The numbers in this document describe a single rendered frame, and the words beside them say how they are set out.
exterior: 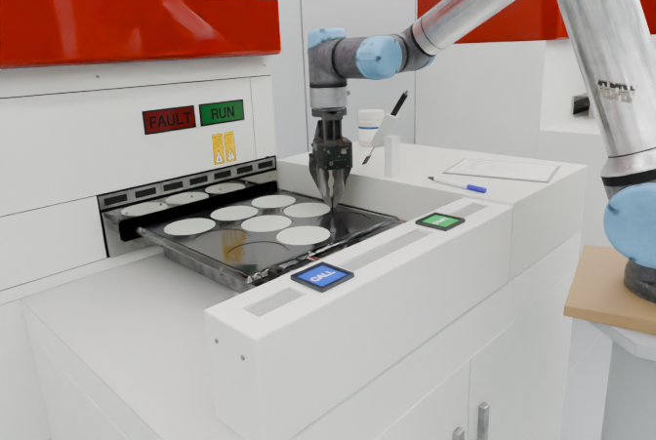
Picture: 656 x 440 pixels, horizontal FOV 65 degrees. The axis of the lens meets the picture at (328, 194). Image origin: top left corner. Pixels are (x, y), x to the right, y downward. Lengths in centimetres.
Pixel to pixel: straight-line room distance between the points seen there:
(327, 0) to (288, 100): 71
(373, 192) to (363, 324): 50
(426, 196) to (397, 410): 42
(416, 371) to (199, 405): 30
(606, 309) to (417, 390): 31
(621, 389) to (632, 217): 37
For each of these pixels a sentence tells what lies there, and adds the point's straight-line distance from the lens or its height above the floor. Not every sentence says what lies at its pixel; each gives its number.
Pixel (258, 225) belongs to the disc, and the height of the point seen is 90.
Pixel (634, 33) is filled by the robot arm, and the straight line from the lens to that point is 75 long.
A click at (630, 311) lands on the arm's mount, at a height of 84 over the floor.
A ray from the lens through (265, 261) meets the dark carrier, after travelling 86.
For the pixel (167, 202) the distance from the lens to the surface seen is 115.
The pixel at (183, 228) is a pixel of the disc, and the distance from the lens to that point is 106.
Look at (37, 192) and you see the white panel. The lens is 106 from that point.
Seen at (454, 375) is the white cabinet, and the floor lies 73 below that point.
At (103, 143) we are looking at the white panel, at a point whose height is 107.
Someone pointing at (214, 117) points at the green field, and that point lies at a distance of 119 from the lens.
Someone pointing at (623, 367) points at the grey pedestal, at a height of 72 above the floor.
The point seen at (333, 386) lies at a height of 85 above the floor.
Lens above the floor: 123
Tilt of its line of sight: 16 degrees down
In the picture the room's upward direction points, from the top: 2 degrees counter-clockwise
